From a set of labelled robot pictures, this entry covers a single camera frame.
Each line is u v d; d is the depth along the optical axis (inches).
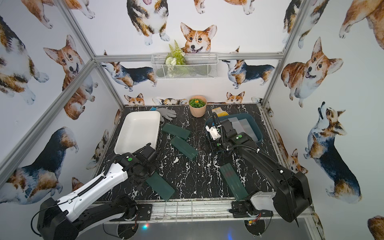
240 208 29.2
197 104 42.0
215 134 28.3
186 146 38.7
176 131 40.7
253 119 41.7
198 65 36.4
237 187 31.5
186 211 29.7
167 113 44.7
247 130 39.6
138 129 41.6
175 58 32.3
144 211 28.9
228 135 24.2
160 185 32.2
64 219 15.0
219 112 46.0
